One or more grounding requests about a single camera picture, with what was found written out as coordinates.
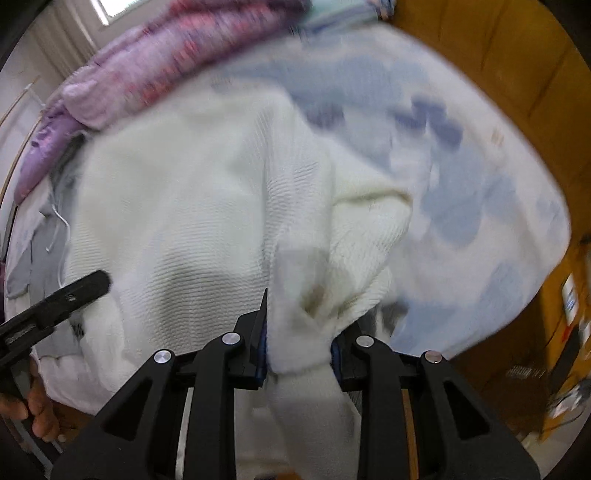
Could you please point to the clothes rack with wooden rails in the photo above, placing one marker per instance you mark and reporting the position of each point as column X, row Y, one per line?
column 29, row 89

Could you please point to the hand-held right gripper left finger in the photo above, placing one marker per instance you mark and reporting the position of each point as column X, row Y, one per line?
column 217, row 369

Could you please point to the wooden nightstand with clutter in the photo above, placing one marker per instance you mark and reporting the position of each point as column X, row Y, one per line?
column 554, row 332

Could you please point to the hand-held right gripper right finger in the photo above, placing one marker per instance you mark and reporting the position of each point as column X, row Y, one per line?
column 383, row 374

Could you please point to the window with white frame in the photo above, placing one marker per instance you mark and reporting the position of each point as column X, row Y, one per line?
column 108, row 9

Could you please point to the teal striped pillow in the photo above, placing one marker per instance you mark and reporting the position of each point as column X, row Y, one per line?
column 341, row 5

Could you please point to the grey checkered sweater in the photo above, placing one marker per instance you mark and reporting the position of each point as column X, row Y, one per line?
column 388, row 316

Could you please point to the wooden bed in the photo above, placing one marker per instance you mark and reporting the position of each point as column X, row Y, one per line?
column 485, row 46

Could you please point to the grey hoodie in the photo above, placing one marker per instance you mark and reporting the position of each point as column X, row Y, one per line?
column 44, row 272

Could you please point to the white button jacket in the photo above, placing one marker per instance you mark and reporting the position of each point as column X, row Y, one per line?
column 184, row 207

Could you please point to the purple floral quilt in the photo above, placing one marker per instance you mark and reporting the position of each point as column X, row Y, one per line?
column 138, row 69

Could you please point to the person's left hand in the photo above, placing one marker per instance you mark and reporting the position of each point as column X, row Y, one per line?
column 39, row 406

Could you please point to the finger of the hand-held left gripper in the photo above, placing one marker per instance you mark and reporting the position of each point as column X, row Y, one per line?
column 78, row 290

